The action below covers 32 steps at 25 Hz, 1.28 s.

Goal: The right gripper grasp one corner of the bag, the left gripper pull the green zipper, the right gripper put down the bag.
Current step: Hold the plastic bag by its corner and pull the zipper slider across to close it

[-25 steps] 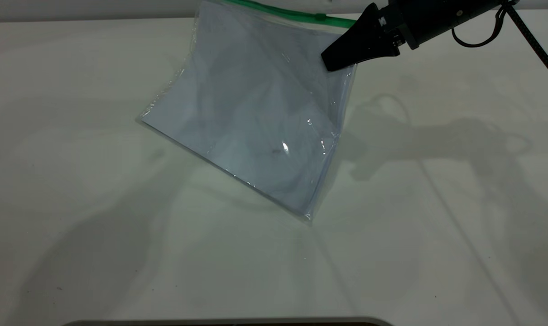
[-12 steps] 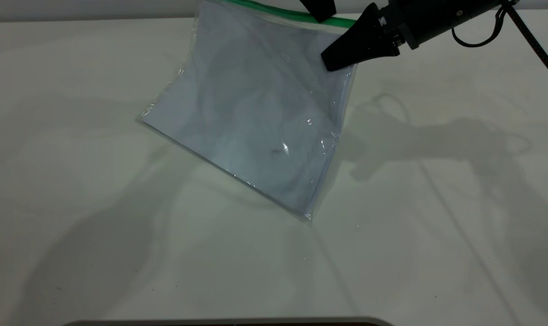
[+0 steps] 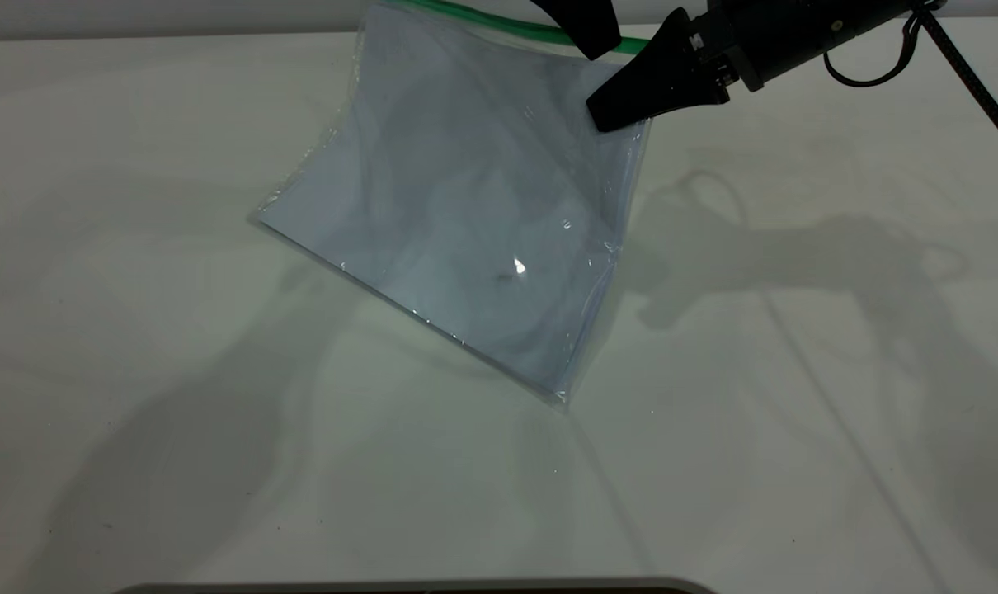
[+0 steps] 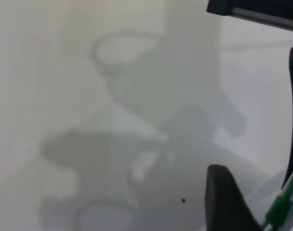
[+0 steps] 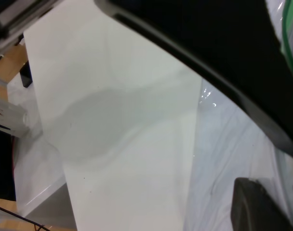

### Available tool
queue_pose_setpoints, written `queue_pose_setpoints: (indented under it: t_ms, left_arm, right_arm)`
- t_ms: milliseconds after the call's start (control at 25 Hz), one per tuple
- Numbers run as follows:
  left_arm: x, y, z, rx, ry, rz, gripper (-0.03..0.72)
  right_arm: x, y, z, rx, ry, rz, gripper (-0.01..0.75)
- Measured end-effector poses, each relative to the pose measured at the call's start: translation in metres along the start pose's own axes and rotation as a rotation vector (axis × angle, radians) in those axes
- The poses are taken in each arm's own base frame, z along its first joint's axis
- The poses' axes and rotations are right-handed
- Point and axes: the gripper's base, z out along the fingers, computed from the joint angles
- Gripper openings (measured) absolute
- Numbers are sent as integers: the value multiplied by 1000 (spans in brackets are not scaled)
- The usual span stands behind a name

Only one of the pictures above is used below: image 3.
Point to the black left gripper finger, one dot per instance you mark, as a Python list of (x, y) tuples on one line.
[(586, 25)]

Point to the clear plastic zip bag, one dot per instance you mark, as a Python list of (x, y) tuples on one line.
[(466, 206)]

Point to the dark rounded base plate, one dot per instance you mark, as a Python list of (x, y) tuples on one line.
[(416, 586)]

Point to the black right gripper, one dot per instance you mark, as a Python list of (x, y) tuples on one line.
[(755, 37)]

